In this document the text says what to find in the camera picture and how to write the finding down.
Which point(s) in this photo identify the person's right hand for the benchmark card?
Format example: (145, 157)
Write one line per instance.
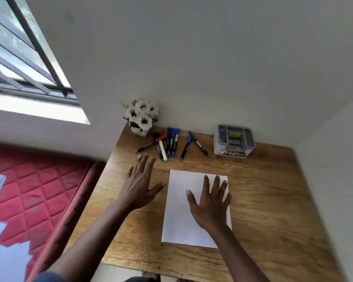
(211, 208)

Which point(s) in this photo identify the person's left hand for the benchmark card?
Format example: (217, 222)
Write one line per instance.
(138, 187)

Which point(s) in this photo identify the white paper sheet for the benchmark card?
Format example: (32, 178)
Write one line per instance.
(179, 214)

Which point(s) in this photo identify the pile of colored markers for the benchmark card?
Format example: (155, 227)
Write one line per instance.
(163, 151)

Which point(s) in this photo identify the thick blue marker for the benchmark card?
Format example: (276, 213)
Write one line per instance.
(175, 142)

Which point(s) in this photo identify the thin blue-capped pen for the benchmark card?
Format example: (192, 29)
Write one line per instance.
(186, 148)

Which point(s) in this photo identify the thin green-capped marker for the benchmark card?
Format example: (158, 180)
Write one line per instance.
(200, 145)

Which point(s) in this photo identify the person's left forearm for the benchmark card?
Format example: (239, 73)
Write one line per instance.
(100, 237)

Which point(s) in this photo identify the person's right forearm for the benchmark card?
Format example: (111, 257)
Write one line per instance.
(238, 258)

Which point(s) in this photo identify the gray desk organizer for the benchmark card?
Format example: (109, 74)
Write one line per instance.
(232, 149)

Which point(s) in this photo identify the potted white artificial flowers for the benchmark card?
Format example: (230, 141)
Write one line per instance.
(141, 120)

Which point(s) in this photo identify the red quilted mattress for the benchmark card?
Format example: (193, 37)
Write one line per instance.
(41, 190)

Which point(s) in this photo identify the blue left shirt sleeve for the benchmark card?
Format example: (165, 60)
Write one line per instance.
(47, 278)

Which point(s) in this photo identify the light blue bedsheet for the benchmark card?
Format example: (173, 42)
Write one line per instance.
(6, 255)

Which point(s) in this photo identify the barred window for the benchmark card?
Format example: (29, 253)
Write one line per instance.
(17, 55)

